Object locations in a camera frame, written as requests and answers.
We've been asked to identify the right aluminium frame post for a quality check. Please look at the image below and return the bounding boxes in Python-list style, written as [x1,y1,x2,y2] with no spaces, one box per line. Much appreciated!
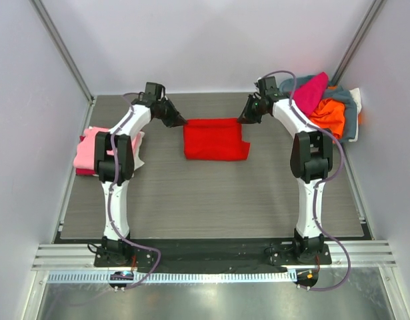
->
[331,0,387,84]

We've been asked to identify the aluminium front rail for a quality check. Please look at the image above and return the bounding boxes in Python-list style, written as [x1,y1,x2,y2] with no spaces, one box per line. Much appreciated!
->
[33,241,396,274]

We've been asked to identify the blue laundry basket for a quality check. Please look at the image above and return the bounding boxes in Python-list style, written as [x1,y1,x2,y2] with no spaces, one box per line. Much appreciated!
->
[279,75,359,148]

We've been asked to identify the white slotted cable duct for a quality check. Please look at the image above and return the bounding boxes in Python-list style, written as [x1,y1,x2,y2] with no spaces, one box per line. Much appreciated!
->
[47,270,297,285]

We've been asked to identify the red t shirt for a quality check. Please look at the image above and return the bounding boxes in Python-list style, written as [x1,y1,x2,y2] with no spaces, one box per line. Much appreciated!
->
[183,118,250,161]

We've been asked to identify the white t shirt in basket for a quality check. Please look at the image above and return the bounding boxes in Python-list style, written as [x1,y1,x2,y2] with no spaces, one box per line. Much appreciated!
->
[349,87,362,114]

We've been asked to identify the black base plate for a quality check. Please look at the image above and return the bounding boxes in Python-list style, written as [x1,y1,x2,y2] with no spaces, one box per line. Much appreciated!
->
[88,237,332,273]

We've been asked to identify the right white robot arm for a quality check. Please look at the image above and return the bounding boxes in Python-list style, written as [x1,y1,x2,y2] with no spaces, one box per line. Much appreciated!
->
[237,76,333,264]

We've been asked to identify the left aluminium frame post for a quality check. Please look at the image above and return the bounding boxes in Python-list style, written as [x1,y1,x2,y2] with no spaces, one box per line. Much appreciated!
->
[29,0,95,103]

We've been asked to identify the aluminium frame post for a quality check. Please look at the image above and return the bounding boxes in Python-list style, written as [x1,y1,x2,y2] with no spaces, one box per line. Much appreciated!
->
[29,0,95,103]
[331,0,387,84]

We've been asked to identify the orange t shirt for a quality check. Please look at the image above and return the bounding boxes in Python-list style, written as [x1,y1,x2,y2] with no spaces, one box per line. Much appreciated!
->
[309,98,345,139]

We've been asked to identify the folded pink t shirt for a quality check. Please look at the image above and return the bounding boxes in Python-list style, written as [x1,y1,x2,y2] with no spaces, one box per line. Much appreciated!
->
[73,127,145,175]

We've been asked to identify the magenta t shirt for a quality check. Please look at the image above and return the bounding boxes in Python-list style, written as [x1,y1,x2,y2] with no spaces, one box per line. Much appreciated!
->
[293,72,329,117]

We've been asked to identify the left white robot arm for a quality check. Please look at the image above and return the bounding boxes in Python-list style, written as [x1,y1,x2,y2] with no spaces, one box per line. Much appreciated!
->
[94,82,187,267]

